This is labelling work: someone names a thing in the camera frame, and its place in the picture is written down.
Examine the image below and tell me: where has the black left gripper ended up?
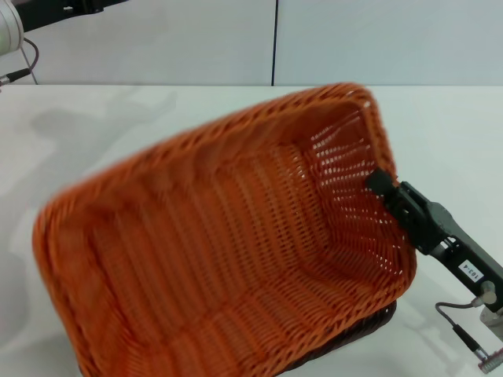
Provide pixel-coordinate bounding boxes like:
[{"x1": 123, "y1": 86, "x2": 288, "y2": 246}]
[{"x1": 14, "y1": 0, "x2": 131, "y2": 33}]

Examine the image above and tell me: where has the orange woven basket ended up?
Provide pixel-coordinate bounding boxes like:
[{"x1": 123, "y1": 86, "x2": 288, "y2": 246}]
[{"x1": 32, "y1": 82, "x2": 418, "y2": 377}]

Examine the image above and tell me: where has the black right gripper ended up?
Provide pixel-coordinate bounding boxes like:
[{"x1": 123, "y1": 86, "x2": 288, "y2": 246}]
[{"x1": 365, "y1": 168, "x2": 503, "y2": 312}]

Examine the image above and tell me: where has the black vertical wall strip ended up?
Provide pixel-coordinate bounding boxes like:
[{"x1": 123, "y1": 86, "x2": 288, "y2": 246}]
[{"x1": 270, "y1": 0, "x2": 280, "y2": 87}]

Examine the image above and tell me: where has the dark brown woven basket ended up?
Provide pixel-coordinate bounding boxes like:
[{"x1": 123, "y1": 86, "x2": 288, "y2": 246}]
[{"x1": 77, "y1": 301, "x2": 398, "y2": 377}]

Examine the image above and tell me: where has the right arm cable with connector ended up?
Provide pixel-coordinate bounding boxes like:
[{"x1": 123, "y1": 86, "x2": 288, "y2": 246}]
[{"x1": 435, "y1": 300, "x2": 503, "y2": 372}]

